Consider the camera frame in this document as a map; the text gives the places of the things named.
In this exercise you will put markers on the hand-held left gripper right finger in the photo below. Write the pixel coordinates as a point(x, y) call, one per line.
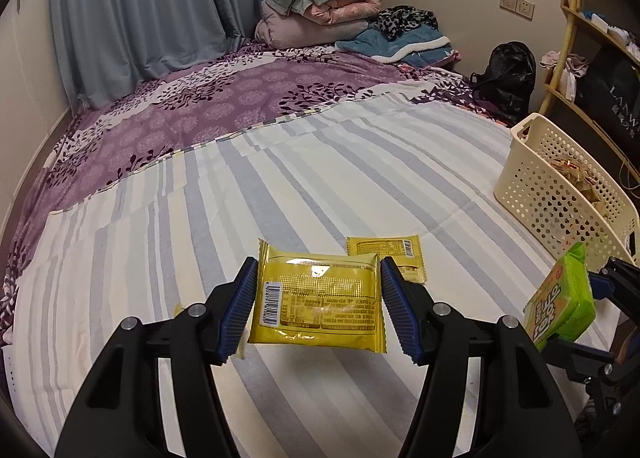
point(400, 310)

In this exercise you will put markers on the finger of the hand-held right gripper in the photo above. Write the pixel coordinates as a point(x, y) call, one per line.
point(617, 283)
point(575, 358)

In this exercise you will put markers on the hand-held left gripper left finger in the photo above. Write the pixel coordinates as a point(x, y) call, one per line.
point(237, 310)

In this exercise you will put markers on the green snack packet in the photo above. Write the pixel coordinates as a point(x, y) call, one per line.
point(560, 303)

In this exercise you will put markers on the yellow snack packet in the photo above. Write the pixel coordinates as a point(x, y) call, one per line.
point(395, 248)
point(320, 298)
point(178, 310)

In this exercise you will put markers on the clear bread bag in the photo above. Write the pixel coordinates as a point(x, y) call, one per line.
point(577, 178)

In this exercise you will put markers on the cream perforated plastic basket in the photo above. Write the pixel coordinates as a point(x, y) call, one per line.
point(545, 188)

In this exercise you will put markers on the striped white and grey sheet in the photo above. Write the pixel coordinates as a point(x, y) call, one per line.
point(325, 178)

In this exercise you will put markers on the black shopping bag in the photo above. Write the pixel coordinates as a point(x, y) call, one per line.
point(610, 93)

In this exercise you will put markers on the purple patterned bedsheet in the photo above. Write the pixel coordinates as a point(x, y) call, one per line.
point(225, 98)

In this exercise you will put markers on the pink clothes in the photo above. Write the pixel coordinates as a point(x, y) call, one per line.
point(567, 63)

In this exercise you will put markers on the wooden shelf rack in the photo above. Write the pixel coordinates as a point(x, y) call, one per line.
point(570, 23)

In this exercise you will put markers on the blue fleece blanket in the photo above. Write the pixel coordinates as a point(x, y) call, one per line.
point(395, 45)

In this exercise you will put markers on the folded mauve quilt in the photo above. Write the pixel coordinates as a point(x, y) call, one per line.
point(305, 30)

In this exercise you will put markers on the leopard print cloth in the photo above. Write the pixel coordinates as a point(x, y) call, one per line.
point(405, 20)

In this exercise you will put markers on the folded pink quilt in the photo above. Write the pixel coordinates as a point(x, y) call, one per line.
point(345, 8)

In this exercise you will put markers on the folded pale green blanket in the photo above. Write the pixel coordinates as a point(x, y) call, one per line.
point(290, 0)

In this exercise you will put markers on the grey-blue curtain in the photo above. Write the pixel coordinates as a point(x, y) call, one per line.
point(150, 3)

